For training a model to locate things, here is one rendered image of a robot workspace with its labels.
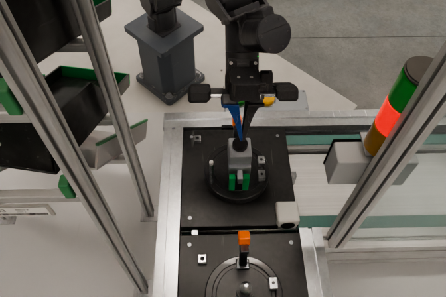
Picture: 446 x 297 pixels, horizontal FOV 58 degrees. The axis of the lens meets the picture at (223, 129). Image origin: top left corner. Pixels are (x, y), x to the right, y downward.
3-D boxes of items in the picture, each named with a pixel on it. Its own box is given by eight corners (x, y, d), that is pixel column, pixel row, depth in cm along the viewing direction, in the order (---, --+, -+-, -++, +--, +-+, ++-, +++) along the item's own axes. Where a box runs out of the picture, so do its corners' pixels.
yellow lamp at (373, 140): (360, 131, 60) (370, 111, 56) (393, 130, 60) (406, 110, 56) (368, 160, 57) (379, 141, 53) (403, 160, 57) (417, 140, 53)
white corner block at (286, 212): (273, 209, 86) (275, 200, 83) (294, 208, 86) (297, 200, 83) (275, 230, 83) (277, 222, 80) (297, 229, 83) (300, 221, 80)
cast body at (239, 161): (227, 148, 86) (227, 129, 80) (247, 148, 86) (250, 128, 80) (228, 183, 81) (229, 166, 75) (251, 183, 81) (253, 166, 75)
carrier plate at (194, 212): (183, 134, 97) (182, 129, 95) (283, 133, 97) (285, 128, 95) (180, 231, 83) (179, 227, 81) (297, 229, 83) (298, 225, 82)
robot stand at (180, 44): (172, 54, 125) (166, 0, 108) (206, 79, 119) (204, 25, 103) (135, 79, 118) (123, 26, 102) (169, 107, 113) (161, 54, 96)
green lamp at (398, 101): (383, 86, 52) (397, 58, 48) (421, 85, 52) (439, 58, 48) (393, 117, 49) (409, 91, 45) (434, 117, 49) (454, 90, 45)
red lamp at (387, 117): (370, 110, 56) (382, 87, 52) (406, 110, 56) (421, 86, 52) (379, 140, 53) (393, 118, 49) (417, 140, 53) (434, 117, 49)
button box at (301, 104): (223, 105, 108) (223, 89, 103) (301, 103, 109) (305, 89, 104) (224, 126, 104) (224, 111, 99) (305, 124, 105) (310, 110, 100)
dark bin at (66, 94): (61, 77, 75) (56, 38, 71) (130, 85, 74) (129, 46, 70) (-44, 160, 51) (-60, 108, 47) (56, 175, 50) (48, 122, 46)
